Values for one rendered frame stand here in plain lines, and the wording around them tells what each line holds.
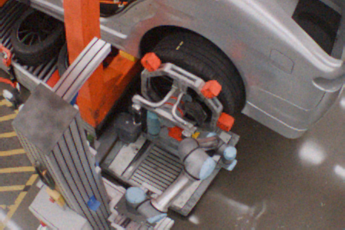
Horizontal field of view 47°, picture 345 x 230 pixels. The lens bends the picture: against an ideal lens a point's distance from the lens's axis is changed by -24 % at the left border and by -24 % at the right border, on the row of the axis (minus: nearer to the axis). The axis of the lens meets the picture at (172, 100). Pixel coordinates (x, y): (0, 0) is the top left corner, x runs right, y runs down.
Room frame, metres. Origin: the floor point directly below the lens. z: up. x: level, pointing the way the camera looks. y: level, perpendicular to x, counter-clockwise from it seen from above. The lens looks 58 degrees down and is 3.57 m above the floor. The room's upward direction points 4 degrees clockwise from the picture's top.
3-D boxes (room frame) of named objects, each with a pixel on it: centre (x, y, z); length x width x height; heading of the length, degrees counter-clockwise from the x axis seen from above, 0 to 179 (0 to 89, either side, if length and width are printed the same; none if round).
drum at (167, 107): (1.64, -0.02, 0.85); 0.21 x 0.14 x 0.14; 153
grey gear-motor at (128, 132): (1.89, 0.24, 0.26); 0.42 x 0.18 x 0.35; 153
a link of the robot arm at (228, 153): (1.29, -0.34, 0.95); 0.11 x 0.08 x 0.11; 45
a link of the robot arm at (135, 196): (0.94, 0.16, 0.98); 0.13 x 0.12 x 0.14; 45
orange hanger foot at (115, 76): (2.03, 0.39, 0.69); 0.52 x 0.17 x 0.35; 153
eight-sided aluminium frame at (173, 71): (1.71, -0.05, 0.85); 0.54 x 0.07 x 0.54; 63
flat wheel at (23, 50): (2.64, 1.35, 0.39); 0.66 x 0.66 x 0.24
